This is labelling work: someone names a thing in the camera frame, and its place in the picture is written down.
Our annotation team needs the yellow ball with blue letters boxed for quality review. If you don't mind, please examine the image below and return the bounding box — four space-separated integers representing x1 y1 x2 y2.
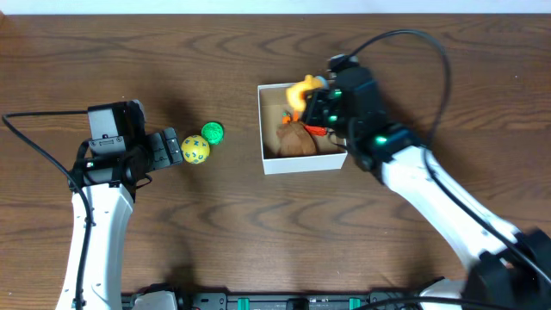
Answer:
181 135 210 164

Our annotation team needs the red toy car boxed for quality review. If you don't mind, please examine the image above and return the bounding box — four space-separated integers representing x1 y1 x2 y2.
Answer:
303 123 328 137

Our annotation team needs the orange rubber duck toy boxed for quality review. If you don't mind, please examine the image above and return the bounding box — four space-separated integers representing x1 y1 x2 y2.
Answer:
286 75 329 121

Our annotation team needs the brown plush toy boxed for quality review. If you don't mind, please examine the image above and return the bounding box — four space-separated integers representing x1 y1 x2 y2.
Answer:
276 121 317 158

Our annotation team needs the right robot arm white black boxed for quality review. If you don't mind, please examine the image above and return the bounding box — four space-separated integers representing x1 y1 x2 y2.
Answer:
287 55 550 309

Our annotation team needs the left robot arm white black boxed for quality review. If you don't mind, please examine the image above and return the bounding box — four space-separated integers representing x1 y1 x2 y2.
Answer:
57 100 183 309

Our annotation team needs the green lattice plastic ball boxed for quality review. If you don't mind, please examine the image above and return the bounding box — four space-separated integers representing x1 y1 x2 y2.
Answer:
201 121 225 145

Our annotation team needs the white cardboard box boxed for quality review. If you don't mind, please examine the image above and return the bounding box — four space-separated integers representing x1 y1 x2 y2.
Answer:
257 83 348 175

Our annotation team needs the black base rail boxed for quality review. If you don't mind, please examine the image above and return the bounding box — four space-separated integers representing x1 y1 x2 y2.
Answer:
121 283 501 310

